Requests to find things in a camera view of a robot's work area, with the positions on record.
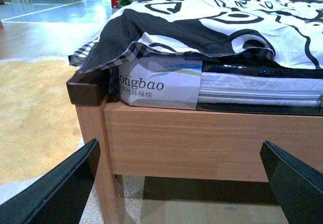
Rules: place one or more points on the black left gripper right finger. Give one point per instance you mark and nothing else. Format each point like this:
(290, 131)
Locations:
(296, 185)

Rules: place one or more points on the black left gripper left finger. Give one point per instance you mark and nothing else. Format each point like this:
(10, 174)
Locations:
(60, 195)

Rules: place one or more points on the beige fluffy rug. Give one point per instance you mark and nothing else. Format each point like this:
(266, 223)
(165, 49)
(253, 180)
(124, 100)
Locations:
(39, 125)

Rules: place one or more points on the checkered bed sheet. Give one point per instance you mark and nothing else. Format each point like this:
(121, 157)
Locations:
(88, 51)

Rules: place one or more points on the white mattress with label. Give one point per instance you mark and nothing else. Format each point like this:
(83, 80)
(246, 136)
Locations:
(187, 83)

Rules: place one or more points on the black and white patterned blanket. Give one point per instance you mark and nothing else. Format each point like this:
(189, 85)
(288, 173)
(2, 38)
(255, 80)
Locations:
(288, 32)

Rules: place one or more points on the green potted plant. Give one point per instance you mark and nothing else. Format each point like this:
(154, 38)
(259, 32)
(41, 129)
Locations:
(123, 3)

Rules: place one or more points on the wooden bed frame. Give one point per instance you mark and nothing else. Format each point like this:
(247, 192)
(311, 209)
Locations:
(209, 153)

